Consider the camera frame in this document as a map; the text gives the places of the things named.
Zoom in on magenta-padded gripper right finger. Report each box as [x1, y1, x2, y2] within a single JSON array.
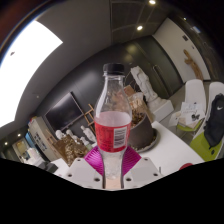
[[121, 146, 164, 190]]

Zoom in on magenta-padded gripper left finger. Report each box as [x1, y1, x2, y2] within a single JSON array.
[[63, 145, 107, 190]]

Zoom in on clear bottle with red label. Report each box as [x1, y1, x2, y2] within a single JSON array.
[[93, 62, 133, 191]]

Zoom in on golden relief sculpture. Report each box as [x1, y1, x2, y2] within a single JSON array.
[[52, 134, 90, 167]]

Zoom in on grey round plant saucer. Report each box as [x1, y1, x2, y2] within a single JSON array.
[[134, 127, 160, 154]]

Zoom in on small white bust figure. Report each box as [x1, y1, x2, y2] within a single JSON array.
[[79, 124, 98, 143]]

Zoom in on dark pot with dried plant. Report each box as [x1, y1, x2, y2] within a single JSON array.
[[123, 84, 156, 151]]

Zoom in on flat round red coaster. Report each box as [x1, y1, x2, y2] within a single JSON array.
[[178, 162, 195, 171]]

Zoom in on wooden easel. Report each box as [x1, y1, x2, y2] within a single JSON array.
[[82, 103, 98, 127]]

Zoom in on green seat cushion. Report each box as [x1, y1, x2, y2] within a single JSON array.
[[189, 131, 222, 163]]

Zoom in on white papers stack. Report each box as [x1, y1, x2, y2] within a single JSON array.
[[178, 101, 205, 127]]

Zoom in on black backpack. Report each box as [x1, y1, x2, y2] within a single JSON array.
[[203, 93, 224, 150]]

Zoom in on white chair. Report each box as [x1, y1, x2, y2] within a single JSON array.
[[190, 81, 224, 163], [168, 78, 208, 135]]

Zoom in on wooden figure sculpture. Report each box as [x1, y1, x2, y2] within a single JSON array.
[[182, 49, 205, 81]]

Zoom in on ceiling spot lights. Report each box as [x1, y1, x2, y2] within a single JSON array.
[[135, 0, 158, 32]]

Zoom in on dark wall screen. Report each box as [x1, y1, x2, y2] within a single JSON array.
[[44, 92, 85, 132]]

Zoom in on white statue pedestal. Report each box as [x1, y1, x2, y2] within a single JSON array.
[[146, 98, 175, 123]]

